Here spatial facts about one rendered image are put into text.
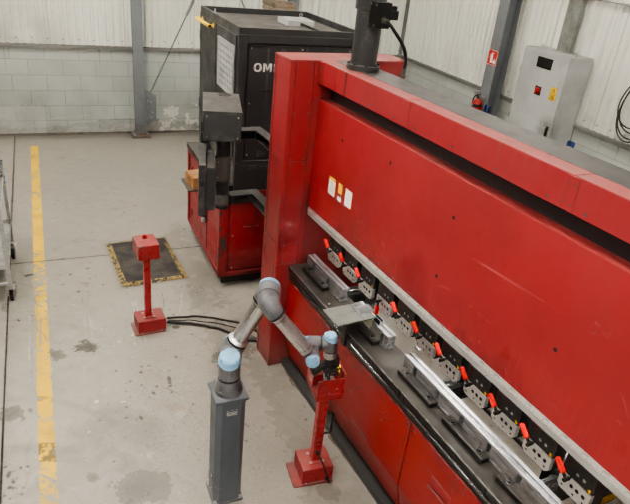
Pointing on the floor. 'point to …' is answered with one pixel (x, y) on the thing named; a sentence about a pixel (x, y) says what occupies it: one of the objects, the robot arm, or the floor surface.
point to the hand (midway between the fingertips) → (325, 385)
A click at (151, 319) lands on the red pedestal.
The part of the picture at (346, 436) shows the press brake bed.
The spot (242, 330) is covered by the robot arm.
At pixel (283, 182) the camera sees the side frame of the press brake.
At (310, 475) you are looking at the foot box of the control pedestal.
